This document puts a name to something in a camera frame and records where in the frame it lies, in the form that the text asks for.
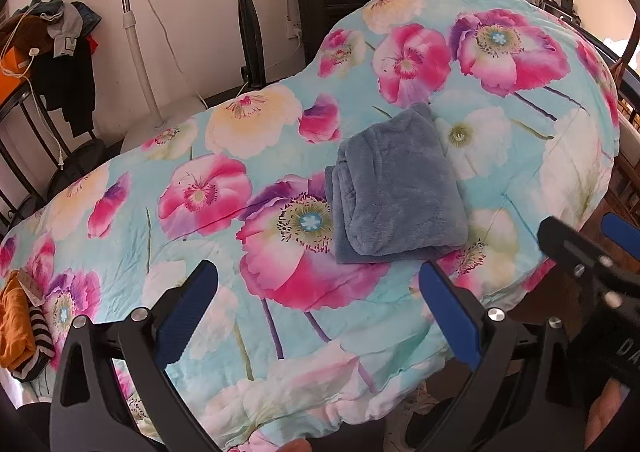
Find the black white striped garment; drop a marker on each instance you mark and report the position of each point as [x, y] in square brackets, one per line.
[40, 347]

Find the dark wooden bed post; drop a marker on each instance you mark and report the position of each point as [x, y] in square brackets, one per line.
[247, 7]

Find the white pedestal fan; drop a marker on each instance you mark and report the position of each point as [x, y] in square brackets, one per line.
[135, 32]

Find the orange bag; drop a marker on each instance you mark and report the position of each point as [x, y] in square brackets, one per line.
[12, 77]

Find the person's right forearm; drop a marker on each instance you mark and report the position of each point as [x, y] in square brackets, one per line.
[607, 417]

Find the black metal chair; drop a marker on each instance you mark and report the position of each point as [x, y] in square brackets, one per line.
[30, 142]

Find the grey garment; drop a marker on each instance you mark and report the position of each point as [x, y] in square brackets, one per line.
[64, 30]

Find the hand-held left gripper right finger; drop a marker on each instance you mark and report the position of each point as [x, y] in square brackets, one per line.
[450, 317]

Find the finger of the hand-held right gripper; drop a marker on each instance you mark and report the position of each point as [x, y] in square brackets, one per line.
[620, 232]
[565, 242]

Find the black hanging garment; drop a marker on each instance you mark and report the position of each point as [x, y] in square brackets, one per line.
[67, 82]

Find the brown garment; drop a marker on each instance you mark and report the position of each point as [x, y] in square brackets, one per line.
[25, 30]

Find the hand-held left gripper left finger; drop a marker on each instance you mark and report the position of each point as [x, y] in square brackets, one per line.
[187, 317]

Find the floral printed blanket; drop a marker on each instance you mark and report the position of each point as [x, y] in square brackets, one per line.
[200, 132]

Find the orange garment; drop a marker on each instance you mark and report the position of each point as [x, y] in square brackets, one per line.
[15, 322]

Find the blue fleece garment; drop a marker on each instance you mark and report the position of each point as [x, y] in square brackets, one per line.
[395, 182]

